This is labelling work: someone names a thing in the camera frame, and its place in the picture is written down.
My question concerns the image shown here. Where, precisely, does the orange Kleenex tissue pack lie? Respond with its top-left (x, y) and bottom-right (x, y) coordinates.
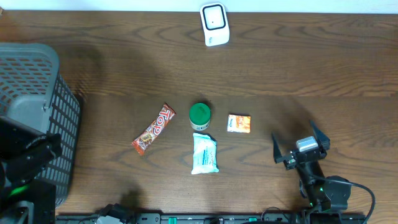
top-left (227, 114), bottom-right (251, 134)

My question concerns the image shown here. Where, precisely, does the teal wet wipes pack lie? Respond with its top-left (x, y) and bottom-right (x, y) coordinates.
top-left (191, 133), bottom-right (219, 175)

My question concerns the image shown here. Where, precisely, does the white barcode scanner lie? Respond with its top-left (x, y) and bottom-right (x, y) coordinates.
top-left (200, 2), bottom-right (230, 47)

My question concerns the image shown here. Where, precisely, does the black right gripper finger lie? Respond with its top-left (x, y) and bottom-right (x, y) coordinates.
top-left (271, 134), bottom-right (284, 164)
top-left (310, 120), bottom-right (330, 151)

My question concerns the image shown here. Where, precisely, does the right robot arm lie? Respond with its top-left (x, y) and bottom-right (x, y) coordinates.
top-left (272, 121), bottom-right (353, 223)

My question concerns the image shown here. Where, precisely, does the grey plastic basket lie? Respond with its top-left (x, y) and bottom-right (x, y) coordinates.
top-left (1, 42), bottom-right (81, 207)

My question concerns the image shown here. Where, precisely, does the black mounting rail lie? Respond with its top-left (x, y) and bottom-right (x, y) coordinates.
top-left (55, 212), bottom-right (366, 224)

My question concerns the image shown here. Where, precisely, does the red Top chocolate bar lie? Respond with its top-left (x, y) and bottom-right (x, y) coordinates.
top-left (131, 103), bottom-right (175, 156)

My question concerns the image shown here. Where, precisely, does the green lid jar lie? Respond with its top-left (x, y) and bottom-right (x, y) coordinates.
top-left (189, 103), bottom-right (211, 131)

